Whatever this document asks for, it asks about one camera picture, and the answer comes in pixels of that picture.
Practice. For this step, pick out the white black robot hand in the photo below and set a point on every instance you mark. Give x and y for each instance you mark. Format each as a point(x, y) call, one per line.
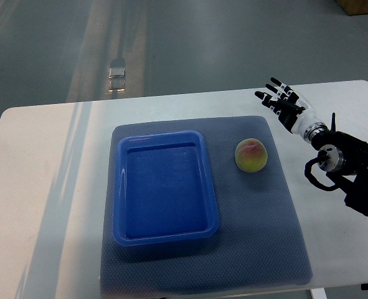
point(293, 111)

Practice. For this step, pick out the yellow red peach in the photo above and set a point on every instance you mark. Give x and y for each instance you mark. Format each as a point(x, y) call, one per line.
point(251, 155)

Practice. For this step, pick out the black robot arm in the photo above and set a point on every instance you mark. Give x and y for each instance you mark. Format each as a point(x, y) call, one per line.
point(341, 163)

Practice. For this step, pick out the metal floor plate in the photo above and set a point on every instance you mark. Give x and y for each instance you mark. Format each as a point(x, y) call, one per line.
point(117, 79)

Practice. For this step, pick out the brown cardboard box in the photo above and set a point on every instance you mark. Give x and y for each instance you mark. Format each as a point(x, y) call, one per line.
point(354, 7)

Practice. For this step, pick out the grey blue mat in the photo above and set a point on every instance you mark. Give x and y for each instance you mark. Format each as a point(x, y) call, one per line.
point(259, 242)

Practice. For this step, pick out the blue plastic tray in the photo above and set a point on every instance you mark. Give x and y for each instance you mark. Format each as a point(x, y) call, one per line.
point(163, 189)

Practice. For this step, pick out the white table leg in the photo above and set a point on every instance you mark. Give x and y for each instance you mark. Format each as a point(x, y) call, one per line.
point(318, 293)

